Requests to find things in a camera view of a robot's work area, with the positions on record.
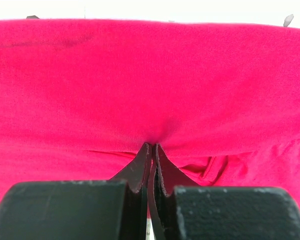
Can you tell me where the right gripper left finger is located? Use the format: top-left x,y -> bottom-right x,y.
0,143 -> 152,240

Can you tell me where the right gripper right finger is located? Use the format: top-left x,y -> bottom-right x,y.
147,144 -> 300,240

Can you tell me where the pink red t-shirt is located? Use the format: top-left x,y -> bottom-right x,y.
0,19 -> 300,207

